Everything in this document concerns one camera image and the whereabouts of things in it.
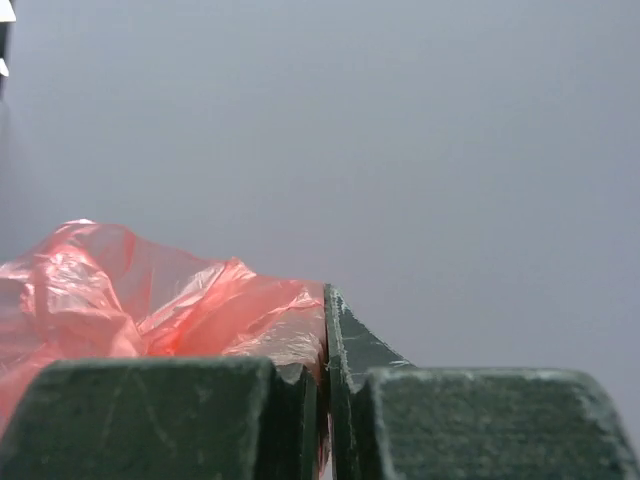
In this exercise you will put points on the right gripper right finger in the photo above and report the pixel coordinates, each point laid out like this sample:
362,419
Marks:
393,420

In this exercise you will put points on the red trash bag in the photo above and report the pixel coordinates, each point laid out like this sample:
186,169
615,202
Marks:
93,291

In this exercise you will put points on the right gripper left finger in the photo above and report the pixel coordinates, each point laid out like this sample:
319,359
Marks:
194,418

